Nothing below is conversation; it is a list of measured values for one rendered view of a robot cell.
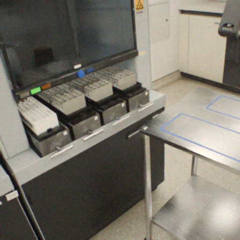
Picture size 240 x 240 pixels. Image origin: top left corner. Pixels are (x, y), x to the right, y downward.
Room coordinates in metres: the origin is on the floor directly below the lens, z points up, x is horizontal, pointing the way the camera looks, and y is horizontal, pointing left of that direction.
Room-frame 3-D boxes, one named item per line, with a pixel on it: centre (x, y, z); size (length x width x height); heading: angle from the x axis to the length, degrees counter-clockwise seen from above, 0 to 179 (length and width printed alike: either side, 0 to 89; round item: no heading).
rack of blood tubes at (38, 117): (0.97, 0.37, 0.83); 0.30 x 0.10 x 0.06; 37
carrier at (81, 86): (1.15, 0.12, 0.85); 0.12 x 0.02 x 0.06; 127
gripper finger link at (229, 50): (0.31, -0.15, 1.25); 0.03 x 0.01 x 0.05; 127
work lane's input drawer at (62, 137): (1.08, 0.45, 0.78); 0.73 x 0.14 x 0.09; 37
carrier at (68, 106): (0.98, 0.19, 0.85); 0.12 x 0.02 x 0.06; 128
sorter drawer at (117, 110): (1.26, 0.21, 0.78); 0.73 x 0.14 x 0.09; 37
